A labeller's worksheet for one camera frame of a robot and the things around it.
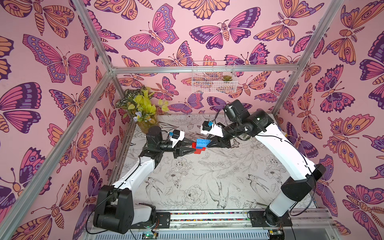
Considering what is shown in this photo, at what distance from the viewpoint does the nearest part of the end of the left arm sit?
0.63 meters

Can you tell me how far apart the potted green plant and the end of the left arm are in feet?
0.99

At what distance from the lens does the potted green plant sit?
932 mm
